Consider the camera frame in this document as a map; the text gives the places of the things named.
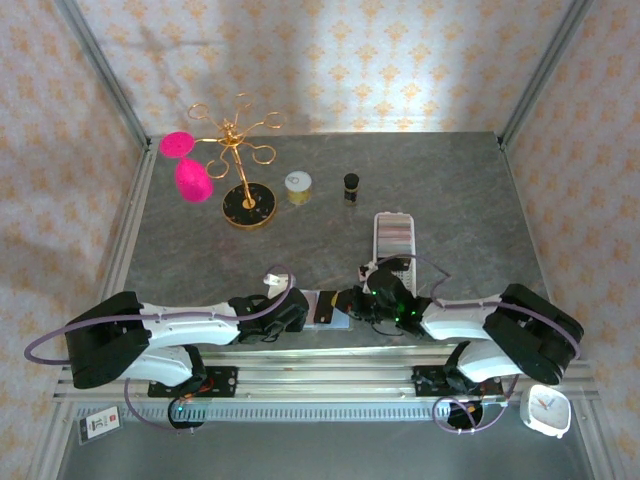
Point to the white square alarm clock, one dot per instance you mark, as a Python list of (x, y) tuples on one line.
[(546, 411)]

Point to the aluminium mounting rail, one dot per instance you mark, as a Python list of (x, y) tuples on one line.
[(325, 380)]

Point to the black plastic card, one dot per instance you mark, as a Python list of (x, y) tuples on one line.
[(325, 307)]

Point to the aluminium table side rail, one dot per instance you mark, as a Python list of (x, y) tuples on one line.
[(135, 200)]

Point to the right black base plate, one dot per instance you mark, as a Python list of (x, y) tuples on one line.
[(427, 380)]

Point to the gold tin with white lid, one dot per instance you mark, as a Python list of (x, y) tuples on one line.
[(298, 187)]

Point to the stack of assorted cards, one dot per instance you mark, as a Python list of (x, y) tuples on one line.
[(395, 235)]

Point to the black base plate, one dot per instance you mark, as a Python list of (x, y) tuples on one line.
[(222, 382), (427, 380)]

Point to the white slotted plastic basket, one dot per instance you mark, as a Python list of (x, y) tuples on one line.
[(407, 280)]

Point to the small black capped bottle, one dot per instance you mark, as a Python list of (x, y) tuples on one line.
[(351, 189)]

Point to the aluminium frame post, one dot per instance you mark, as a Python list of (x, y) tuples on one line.
[(100, 65), (545, 70)]

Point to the packaged label tag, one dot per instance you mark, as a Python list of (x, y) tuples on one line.
[(100, 425)]

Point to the beige leather card holder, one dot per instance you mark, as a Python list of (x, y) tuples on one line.
[(342, 322)]

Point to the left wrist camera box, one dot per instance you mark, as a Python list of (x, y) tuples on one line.
[(274, 280)]

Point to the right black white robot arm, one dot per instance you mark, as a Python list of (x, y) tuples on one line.
[(465, 320)]

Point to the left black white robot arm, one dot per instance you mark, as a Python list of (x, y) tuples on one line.
[(180, 325)]

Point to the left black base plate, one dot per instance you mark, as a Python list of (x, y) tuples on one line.
[(222, 382)]

